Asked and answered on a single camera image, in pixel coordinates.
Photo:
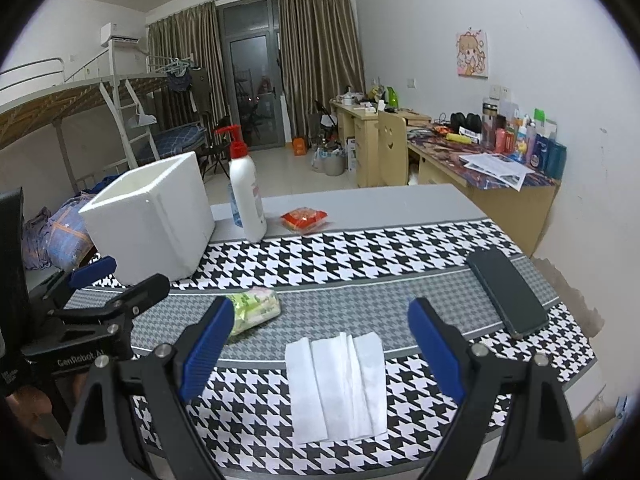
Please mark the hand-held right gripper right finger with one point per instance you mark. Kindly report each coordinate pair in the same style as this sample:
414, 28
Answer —
435, 345

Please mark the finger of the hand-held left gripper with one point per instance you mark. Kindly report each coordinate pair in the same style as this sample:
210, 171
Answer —
95, 270
140, 295

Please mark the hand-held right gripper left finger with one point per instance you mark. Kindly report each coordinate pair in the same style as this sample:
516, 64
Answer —
210, 345

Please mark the white foam box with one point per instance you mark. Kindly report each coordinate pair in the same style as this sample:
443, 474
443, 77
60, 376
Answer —
150, 220

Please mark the white tissue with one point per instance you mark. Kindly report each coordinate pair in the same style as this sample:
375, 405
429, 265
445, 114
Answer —
335, 390

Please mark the person's left hand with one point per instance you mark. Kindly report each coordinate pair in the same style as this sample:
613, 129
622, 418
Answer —
30, 410

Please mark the blue patterned quilt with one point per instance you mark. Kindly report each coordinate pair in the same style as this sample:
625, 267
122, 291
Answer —
60, 230

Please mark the green tissue packet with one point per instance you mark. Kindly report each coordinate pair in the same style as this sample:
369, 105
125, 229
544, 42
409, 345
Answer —
255, 307

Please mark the black smartphone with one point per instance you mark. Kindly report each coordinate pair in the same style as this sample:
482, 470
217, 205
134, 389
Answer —
505, 290

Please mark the houndstooth tablecloth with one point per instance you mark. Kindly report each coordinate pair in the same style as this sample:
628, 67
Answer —
350, 260

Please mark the clear blue spray bottle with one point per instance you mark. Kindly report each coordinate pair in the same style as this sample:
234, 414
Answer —
232, 210

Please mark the white red pump bottle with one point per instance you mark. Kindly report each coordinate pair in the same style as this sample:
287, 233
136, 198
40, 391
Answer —
247, 200

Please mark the blue plaid mattress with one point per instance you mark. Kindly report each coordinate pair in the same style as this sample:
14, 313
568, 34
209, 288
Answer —
180, 140

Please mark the white hanging bag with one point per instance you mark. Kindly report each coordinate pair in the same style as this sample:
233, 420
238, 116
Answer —
141, 121

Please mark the wooden desk with printed mat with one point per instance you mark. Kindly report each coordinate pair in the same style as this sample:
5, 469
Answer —
515, 210

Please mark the red snack packet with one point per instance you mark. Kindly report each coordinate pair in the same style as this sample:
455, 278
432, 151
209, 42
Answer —
305, 218

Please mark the black folding chair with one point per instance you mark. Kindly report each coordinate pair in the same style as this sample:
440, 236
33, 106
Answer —
325, 122
215, 145

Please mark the white metal bunk bed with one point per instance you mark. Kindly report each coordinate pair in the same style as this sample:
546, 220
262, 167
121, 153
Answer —
50, 100

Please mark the printed paper sheets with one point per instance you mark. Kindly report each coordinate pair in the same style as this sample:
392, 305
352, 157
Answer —
497, 170

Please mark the wooden smiley chair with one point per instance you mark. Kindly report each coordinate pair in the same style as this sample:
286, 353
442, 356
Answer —
391, 150

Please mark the hanging dark clothes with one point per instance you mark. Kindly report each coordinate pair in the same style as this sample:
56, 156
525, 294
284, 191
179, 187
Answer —
179, 81

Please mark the metal bucket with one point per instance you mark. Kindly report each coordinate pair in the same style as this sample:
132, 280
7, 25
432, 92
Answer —
334, 164

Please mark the yellow tube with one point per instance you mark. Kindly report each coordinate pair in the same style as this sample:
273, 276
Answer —
456, 137

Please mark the white blue carton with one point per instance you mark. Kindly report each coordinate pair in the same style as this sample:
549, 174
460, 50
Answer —
351, 154

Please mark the light wooden desk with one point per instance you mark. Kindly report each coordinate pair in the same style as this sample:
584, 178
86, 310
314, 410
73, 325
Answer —
367, 145

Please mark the orange box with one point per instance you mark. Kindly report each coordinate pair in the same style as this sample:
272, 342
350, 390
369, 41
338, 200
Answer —
299, 147

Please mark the row of toiletry bottles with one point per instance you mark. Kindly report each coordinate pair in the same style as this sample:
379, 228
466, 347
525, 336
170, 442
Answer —
537, 147

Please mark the black headphones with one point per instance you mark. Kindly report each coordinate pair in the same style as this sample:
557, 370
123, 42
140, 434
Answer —
466, 122

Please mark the dark thermos flask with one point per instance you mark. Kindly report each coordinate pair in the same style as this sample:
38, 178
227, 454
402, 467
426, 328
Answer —
490, 125

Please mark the white air conditioner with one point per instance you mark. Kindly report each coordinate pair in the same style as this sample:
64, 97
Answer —
119, 35

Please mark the brown curtain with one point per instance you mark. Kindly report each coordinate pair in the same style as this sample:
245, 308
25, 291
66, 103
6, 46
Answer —
190, 50
320, 50

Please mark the glass balcony door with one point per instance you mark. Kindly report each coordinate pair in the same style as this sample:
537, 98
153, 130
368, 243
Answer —
250, 75

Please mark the green bottle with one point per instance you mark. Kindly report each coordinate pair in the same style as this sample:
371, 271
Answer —
391, 98

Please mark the white wall socket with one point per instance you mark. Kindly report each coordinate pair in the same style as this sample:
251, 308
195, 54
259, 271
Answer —
497, 92

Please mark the cartoon wall poster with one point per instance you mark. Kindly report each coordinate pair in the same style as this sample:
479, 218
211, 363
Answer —
471, 54

